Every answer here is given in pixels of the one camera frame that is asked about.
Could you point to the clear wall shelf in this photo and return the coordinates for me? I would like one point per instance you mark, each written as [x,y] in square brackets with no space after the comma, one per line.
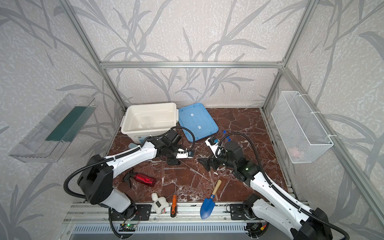
[48,141]

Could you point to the blue garden trowel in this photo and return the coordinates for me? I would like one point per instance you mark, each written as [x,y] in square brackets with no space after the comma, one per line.
[209,204]

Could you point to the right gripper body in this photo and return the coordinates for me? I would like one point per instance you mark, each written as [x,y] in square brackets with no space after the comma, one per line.
[214,162]

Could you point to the glass stirring rod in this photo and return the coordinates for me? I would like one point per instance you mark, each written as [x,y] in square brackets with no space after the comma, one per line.
[197,168]

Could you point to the red small object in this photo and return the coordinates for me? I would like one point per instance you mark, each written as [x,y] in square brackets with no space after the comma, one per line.
[140,178]

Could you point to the pink object in basket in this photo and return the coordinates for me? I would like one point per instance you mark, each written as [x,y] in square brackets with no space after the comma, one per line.
[295,153]

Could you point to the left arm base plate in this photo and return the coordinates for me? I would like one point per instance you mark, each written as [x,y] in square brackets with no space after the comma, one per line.
[139,212]

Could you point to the clear plastic pipette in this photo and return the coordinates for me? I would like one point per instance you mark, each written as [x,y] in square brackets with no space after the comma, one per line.
[179,168]

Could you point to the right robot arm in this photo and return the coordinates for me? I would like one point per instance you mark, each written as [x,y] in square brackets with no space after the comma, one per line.
[274,204]

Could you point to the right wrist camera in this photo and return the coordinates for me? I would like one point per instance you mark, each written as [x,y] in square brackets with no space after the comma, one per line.
[214,145]

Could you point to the white wire basket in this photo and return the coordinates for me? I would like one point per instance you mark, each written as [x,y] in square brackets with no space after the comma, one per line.
[299,127]

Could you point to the orange handled screwdriver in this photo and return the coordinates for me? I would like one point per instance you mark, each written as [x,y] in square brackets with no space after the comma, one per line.
[173,211]

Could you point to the grey-blue flat tool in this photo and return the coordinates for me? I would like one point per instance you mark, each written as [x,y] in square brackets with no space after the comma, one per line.
[133,146]

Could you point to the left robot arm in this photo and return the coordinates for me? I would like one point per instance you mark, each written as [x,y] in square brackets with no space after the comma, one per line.
[97,180]

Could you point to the green circuit board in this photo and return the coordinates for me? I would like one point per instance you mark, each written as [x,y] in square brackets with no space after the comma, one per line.
[127,227]

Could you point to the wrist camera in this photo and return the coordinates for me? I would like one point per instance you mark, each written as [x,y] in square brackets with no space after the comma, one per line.
[214,145]
[184,154]

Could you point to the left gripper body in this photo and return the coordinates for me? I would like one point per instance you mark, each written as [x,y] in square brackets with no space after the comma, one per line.
[173,154]

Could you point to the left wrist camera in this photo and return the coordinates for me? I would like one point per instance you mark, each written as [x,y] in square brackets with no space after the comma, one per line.
[184,154]

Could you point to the blue plastic bin lid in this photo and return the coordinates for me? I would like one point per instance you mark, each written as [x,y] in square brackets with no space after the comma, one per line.
[198,120]

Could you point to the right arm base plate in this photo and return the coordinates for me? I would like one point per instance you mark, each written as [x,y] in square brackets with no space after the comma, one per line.
[237,212]

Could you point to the white plastic bin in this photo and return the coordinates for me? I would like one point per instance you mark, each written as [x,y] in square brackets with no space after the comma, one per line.
[141,121]

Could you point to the aluminium frame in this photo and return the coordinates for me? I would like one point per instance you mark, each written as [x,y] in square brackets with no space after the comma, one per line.
[361,181]

